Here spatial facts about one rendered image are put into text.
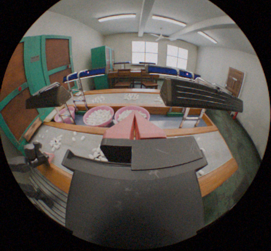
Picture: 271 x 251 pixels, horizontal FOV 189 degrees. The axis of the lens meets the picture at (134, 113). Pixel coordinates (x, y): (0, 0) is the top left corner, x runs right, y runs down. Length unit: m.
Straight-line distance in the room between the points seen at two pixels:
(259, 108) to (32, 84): 5.35
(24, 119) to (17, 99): 0.21
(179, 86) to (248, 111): 4.23
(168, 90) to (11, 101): 1.16
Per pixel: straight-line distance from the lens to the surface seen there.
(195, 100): 0.26
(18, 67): 1.14
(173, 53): 5.81
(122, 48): 5.35
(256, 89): 4.40
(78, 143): 0.59
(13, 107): 1.07
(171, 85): 0.23
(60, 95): 0.35
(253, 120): 4.35
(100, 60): 3.10
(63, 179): 0.53
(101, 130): 0.55
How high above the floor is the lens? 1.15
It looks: 37 degrees down
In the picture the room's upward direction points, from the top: straight up
